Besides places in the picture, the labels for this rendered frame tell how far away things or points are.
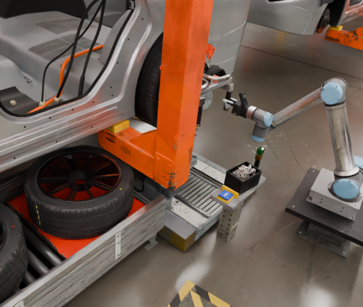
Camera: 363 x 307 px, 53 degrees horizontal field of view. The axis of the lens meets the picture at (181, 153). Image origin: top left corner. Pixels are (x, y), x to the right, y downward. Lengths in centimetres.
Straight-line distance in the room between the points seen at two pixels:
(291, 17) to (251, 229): 285
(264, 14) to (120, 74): 289
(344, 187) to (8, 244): 192
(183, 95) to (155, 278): 118
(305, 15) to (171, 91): 321
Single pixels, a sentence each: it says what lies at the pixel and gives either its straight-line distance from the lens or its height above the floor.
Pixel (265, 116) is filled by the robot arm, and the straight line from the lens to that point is 248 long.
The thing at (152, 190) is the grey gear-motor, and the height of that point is 21.
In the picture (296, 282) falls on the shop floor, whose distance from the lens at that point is 261.
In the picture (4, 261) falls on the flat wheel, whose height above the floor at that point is 50.
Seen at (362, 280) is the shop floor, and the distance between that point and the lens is 283.
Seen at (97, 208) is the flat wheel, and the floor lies 50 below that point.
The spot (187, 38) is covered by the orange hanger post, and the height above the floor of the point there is 144.
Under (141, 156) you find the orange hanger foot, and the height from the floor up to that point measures 64.
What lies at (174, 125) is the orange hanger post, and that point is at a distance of 194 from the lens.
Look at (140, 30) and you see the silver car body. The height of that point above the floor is 130.
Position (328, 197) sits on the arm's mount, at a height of 40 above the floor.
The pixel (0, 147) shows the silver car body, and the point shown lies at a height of 89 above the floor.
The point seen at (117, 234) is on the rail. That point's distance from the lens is 212.
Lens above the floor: 194
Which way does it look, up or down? 34 degrees down
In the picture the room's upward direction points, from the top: 7 degrees clockwise
